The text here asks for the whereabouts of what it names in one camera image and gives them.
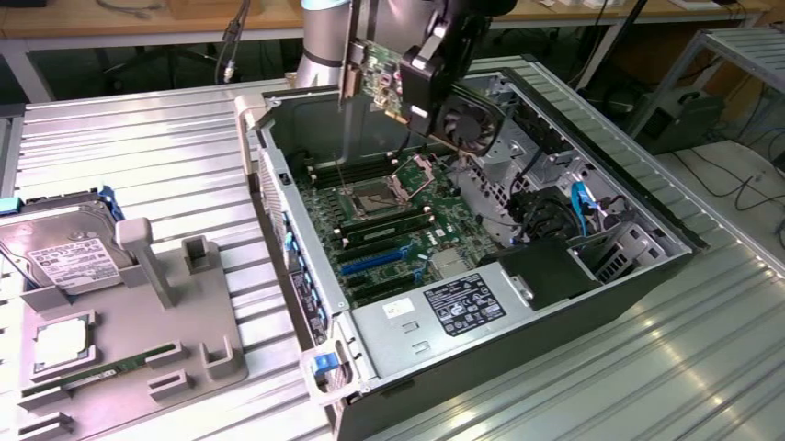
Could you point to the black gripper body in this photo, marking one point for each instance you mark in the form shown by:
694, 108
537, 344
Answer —
478, 8

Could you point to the graphics card with black fan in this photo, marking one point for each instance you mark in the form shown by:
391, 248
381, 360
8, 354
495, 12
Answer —
471, 119

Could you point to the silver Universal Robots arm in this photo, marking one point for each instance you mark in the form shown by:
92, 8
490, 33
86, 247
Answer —
325, 41

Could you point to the long wooden desk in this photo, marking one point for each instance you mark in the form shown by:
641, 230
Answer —
552, 14

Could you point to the metal socket cover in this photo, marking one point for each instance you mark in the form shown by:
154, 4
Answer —
417, 172

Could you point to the black RAM slot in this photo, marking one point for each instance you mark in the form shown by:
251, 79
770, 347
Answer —
353, 166
355, 177

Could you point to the thin metal locking lever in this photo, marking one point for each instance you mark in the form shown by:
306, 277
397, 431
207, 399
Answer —
342, 172

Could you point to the perforated metal disk bay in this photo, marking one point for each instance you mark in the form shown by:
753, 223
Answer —
540, 170

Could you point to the CPU socket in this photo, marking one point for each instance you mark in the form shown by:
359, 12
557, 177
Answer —
374, 200

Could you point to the green motherboard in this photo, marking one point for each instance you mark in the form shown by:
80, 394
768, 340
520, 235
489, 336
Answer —
442, 220

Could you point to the installed green RAM stick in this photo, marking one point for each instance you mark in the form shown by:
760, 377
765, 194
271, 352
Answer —
386, 232

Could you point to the silver chipset heat sink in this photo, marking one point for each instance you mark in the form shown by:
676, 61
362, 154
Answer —
453, 262

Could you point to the blue expansion slot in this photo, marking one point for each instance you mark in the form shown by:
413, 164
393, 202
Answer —
367, 266

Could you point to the black box device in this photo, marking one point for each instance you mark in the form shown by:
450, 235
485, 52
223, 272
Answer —
681, 119

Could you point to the black chair base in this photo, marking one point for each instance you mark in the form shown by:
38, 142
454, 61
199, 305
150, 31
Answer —
166, 59

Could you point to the black expansion slot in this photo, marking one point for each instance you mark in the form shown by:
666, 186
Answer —
383, 286

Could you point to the black plastic air shroud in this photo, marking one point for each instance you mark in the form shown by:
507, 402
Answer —
546, 271

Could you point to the metal slat side table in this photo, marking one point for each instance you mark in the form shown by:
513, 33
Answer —
748, 50

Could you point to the grey power supply with label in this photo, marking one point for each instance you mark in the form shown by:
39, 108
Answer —
466, 308

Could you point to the open black PC case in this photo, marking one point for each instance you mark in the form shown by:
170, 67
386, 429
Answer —
490, 367

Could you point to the blue case latch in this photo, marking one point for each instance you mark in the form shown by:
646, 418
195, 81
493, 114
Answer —
323, 363

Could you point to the hard disk with blue carrier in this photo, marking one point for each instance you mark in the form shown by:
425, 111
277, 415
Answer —
67, 252

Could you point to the grey plastic parts rack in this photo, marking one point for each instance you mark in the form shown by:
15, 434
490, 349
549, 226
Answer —
110, 321

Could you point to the silver CPU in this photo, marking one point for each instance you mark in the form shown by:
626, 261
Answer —
60, 342

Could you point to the loose green RAM stick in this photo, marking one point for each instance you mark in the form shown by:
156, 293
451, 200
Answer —
98, 373

